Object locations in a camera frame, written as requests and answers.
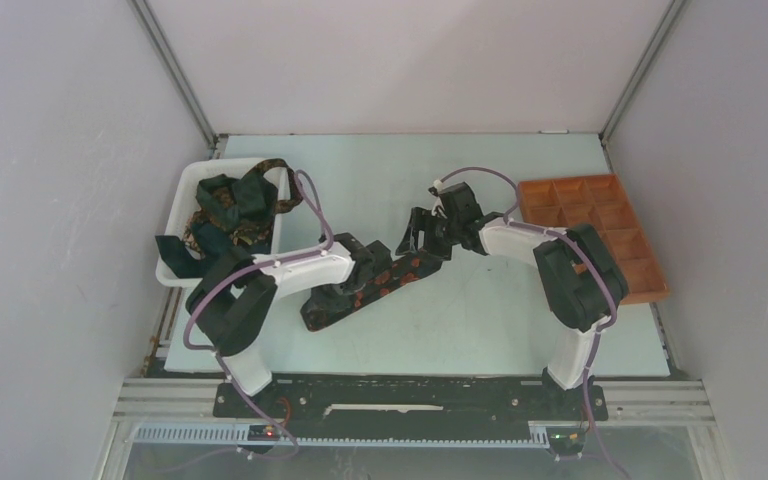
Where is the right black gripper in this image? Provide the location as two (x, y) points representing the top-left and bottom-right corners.
(396, 206), (462, 261)

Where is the black orange floral tie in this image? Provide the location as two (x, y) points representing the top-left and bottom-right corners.
(300, 252), (443, 332)

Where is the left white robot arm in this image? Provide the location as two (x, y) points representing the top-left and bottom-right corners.
(185, 233), (392, 417)

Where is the brown patterned tie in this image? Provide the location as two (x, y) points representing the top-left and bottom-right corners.
(183, 158), (302, 258)

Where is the dark green tie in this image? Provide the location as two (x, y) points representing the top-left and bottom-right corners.
(155, 173), (278, 279)

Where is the orange compartment tray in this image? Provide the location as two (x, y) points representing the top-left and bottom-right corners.
(518, 174), (670, 305)

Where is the white plastic basket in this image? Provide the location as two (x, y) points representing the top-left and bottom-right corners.
(155, 157), (290, 288)

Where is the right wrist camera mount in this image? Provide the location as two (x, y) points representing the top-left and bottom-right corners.
(429, 179), (454, 219)

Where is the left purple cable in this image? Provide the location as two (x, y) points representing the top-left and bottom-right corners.
(181, 169), (336, 461)

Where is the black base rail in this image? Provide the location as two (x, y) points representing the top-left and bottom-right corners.
(212, 374), (608, 439)

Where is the grey cable duct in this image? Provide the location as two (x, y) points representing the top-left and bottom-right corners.
(132, 422), (552, 449)

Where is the aluminium frame profile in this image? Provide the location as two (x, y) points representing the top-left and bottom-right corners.
(597, 379), (716, 427)

